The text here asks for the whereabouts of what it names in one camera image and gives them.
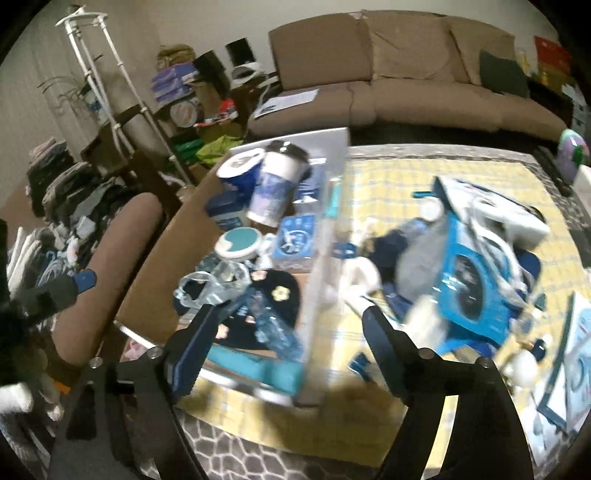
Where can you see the black knitted hat with flowers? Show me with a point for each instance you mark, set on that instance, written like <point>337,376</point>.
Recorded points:
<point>281,290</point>

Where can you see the green bag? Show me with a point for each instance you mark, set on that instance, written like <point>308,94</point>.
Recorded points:
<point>207,150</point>

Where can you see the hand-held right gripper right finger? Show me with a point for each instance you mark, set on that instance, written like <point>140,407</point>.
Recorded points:
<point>383,342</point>

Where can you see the stack of purple packets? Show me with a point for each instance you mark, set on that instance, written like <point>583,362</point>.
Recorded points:
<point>171,83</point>

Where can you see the red box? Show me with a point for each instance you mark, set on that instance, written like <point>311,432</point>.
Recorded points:
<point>551,53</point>

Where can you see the clear plastic wrapper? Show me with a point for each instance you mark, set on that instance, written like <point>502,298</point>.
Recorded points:
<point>217,281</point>

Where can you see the blue package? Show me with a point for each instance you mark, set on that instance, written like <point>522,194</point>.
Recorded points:
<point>475,286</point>

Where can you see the white jar with blue lid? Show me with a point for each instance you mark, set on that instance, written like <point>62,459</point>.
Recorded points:
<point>224,213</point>

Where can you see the blue wrapped toilet paper roll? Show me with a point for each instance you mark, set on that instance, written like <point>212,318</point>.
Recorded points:
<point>240,170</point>

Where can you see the white blue flat box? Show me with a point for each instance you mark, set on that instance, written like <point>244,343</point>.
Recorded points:
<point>570,364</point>

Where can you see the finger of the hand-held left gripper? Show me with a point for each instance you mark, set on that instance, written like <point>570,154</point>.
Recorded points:
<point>85,280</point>

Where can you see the brown sofa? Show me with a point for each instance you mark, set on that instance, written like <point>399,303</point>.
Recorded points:
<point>415,97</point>

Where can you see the small blue white carton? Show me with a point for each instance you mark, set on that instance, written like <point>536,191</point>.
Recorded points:
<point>311,184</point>

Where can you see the dark cushion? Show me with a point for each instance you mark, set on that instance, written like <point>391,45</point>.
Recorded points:
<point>503,74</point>

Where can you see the round teal white case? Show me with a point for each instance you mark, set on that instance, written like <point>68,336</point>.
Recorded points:
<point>238,243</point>

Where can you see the blue product box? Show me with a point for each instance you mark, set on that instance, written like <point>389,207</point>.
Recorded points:
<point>294,244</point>

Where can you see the teal tube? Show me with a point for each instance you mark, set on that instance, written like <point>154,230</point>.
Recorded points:
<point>254,367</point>

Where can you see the paper cup with dark lid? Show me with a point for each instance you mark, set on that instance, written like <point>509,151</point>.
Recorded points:
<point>277,184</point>

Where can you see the lavender round container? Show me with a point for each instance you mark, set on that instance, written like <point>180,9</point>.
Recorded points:
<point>572,150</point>

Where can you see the small white figure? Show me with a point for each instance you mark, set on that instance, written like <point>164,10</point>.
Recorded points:
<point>526,367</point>

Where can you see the round white blue plate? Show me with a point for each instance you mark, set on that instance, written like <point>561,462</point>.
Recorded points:
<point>184,113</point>

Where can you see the white paper sheet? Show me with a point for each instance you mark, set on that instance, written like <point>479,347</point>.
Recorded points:
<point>286,101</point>

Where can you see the cardboard box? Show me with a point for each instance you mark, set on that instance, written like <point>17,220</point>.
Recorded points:
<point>152,277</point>

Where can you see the clear plastic bottle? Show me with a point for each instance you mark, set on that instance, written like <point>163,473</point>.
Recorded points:
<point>274,325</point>

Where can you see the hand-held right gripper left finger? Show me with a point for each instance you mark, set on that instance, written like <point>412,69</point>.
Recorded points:
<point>190,360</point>

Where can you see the brown chair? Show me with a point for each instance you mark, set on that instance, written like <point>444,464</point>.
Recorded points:
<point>115,258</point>

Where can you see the pile of folded clothes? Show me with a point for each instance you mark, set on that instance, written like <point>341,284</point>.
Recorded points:
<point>64,189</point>

